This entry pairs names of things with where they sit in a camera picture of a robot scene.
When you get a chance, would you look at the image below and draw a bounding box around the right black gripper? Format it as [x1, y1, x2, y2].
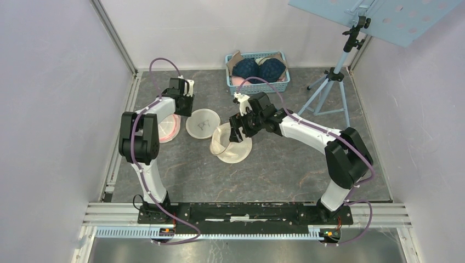
[229, 107, 264, 143]

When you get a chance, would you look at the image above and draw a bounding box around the white round tub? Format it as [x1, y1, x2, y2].
[185, 108, 252, 164]

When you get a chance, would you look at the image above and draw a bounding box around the white mesh laundry bag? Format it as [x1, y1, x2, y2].
[158, 114, 181, 143]

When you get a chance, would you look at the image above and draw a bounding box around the navy blue lace bra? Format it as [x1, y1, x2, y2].
[231, 58, 287, 83]

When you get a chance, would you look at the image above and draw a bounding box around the beige padded bra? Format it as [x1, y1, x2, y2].
[226, 51, 288, 82]

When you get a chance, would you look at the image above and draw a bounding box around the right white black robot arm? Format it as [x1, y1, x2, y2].
[229, 92, 374, 224]

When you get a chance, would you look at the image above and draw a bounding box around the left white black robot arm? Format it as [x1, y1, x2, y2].
[118, 76, 194, 224]

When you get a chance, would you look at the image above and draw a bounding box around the pink cloth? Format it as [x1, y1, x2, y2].
[231, 76, 252, 86]

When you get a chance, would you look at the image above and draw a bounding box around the blue plastic basket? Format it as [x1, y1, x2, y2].
[225, 51, 290, 94]

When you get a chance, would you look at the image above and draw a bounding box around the blue tripod stand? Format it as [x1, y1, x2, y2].
[298, 16, 371, 127]

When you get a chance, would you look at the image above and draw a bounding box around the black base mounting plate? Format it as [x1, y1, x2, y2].
[137, 202, 354, 235]

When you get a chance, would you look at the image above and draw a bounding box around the light blue perforated board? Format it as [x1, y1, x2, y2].
[288, 0, 462, 47]

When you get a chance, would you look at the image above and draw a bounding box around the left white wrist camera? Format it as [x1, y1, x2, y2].
[178, 75, 195, 97]

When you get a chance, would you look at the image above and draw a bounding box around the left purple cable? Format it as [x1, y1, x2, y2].
[130, 57, 201, 246]

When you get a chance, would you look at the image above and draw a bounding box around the purple cable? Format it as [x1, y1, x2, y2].
[130, 57, 201, 246]
[236, 76, 375, 247]

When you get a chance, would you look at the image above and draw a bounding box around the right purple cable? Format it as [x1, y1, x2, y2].
[236, 76, 375, 247]

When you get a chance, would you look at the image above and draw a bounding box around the light blue cable rail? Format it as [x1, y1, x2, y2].
[95, 226, 324, 241]

